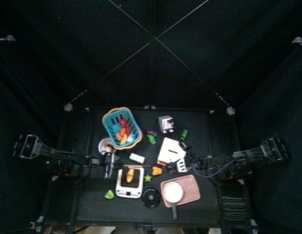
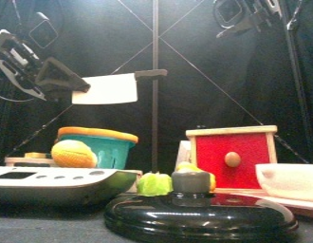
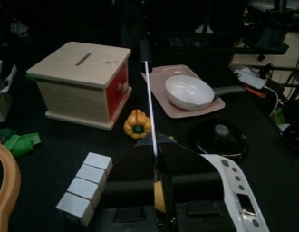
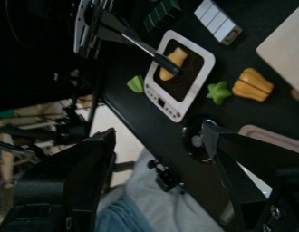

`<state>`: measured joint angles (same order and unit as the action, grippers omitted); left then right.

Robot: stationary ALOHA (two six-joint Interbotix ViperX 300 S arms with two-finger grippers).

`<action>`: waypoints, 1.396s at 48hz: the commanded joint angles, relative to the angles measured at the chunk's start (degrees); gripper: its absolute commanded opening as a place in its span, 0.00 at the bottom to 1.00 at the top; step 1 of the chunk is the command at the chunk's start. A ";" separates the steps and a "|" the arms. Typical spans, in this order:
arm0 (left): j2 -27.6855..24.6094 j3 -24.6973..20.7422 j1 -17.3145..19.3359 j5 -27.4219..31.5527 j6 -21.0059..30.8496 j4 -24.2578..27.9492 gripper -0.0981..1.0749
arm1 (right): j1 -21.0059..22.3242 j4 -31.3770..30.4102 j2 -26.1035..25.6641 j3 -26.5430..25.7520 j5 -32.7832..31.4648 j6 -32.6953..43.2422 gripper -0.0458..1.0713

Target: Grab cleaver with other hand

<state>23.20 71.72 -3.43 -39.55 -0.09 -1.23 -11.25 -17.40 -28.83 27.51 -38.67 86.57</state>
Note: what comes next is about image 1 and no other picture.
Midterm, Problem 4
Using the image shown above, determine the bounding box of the yellow toy corn cob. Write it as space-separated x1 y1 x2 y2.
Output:
126 168 137 184

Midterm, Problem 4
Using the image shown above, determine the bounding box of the orange toy croissant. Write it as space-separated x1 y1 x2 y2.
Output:
151 165 165 176

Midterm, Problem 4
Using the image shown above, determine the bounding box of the wooden box with slot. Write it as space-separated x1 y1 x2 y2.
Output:
157 136 187 167

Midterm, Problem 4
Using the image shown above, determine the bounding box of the white segmented block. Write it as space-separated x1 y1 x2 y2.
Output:
128 153 147 165

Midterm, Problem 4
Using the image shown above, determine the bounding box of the pink rectangular tray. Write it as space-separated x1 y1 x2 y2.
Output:
159 174 202 208

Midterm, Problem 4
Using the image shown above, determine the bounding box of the small grey round bowl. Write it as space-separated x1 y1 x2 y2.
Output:
98 137 118 154

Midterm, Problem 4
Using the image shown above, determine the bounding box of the teal basket orange rim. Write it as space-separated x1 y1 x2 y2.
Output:
102 106 145 151

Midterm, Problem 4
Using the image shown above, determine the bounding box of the green toy lime wedge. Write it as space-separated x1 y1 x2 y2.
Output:
104 189 116 201

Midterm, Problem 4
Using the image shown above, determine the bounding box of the black round pot lid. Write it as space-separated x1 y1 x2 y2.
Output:
142 187 163 209

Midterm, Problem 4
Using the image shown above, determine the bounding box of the white grey knife block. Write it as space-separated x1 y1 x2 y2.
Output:
158 115 177 134

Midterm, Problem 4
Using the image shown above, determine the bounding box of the white pan grey handle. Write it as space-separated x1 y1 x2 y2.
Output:
162 181 186 221

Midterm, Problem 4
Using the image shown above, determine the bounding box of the thin tan cord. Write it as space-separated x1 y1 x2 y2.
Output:
108 0 237 111
68 0 210 105

